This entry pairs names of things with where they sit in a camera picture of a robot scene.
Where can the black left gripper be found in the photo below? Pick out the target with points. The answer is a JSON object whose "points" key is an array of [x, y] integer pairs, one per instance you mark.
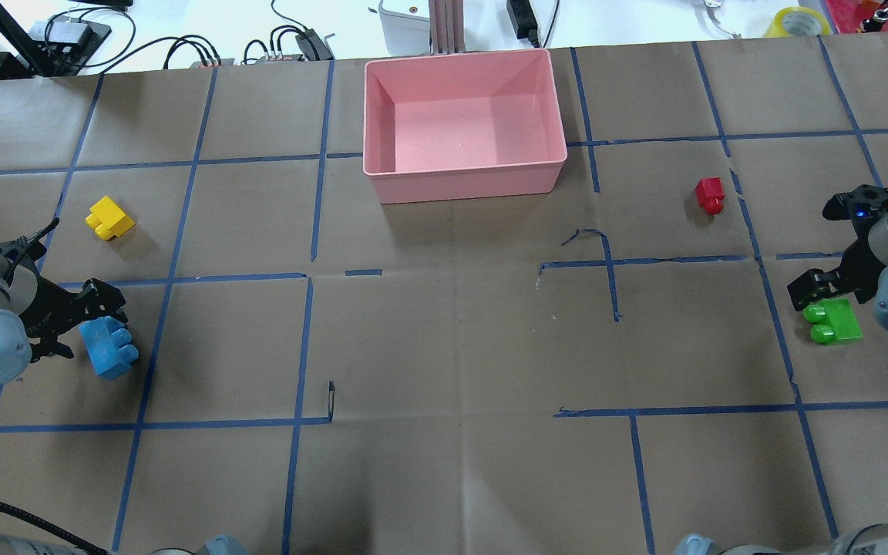
{"points": [[46, 303]]}

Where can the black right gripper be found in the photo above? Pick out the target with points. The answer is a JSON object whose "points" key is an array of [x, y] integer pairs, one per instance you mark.
{"points": [[860, 276]]}

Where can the green toy block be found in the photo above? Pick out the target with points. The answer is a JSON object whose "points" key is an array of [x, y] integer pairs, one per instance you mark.
{"points": [[832, 322]]}

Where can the blue toy block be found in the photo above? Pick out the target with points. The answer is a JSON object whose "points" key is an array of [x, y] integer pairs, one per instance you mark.
{"points": [[110, 346]]}

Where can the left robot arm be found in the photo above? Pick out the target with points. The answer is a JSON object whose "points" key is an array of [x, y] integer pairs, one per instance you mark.
{"points": [[18, 275]]}

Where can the pink plastic box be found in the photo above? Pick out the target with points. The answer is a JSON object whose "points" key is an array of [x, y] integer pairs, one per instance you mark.
{"points": [[462, 126]]}

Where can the white device box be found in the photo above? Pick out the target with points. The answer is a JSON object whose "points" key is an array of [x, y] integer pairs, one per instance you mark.
{"points": [[405, 26]]}

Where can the yellow toy block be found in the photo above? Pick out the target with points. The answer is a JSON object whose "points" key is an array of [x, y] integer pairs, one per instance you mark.
{"points": [[108, 220]]}

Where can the red toy block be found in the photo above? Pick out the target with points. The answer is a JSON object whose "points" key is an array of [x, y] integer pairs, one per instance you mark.
{"points": [[710, 195]]}

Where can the yellow tape roll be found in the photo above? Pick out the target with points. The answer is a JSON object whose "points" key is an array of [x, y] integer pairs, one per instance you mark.
{"points": [[797, 21]]}

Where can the black power adapter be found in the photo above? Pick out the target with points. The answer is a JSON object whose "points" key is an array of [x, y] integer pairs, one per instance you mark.
{"points": [[523, 20]]}

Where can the aluminium frame post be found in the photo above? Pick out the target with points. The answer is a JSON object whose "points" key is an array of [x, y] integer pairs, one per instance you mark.
{"points": [[446, 19]]}

